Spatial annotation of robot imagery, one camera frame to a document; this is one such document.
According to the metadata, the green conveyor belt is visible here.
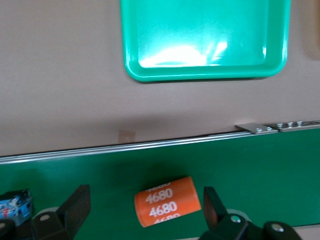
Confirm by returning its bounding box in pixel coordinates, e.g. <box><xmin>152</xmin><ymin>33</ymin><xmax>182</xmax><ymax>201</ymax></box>
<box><xmin>0</xmin><ymin>120</ymin><xmax>320</xmax><ymax>240</ymax></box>

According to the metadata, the green push button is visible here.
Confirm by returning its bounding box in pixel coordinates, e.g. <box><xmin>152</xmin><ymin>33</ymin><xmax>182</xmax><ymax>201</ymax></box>
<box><xmin>0</xmin><ymin>189</ymin><xmax>35</xmax><ymax>226</ymax></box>

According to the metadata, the brown tape piece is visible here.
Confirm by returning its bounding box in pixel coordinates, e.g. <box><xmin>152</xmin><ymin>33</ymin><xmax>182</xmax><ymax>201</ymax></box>
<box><xmin>117</xmin><ymin>129</ymin><xmax>137</xmax><ymax>145</ymax></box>

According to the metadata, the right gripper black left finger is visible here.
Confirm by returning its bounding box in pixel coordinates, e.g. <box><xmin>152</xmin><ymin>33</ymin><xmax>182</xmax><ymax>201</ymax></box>
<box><xmin>31</xmin><ymin>184</ymin><xmax>91</xmax><ymax>240</ymax></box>

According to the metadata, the green plastic tray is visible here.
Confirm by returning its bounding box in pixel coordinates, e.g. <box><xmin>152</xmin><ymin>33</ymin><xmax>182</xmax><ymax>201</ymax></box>
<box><xmin>119</xmin><ymin>0</ymin><xmax>292</xmax><ymax>83</ymax></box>

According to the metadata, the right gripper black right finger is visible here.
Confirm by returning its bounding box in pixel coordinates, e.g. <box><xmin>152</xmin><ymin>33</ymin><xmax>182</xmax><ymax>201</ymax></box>
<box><xmin>199</xmin><ymin>186</ymin><xmax>265</xmax><ymax>240</ymax></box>

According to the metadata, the orange cylinder 4680 print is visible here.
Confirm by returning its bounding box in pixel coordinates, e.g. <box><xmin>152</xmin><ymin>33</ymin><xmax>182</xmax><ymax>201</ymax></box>
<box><xmin>134</xmin><ymin>175</ymin><xmax>202</xmax><ymax>228</ymax></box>

